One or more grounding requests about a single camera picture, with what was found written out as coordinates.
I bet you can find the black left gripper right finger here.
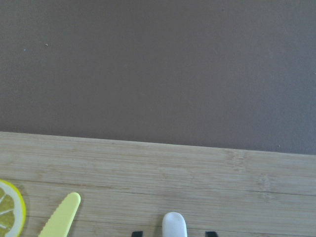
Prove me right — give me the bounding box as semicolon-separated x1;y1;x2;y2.
205;231;218;237

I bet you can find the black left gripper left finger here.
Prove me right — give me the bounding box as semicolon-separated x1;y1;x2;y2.
131;231;143;237

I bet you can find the white ceramic spoon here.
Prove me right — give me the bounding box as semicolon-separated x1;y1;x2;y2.
162;212;188;237

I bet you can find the bamboo cutting board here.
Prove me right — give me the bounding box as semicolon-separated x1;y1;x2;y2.
0;132;316;237

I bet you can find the yellow plastic knife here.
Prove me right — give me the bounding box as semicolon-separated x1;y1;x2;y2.
39;192;81;237

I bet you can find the lower lemon slice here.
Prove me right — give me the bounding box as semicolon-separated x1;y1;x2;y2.
0;179;26;237

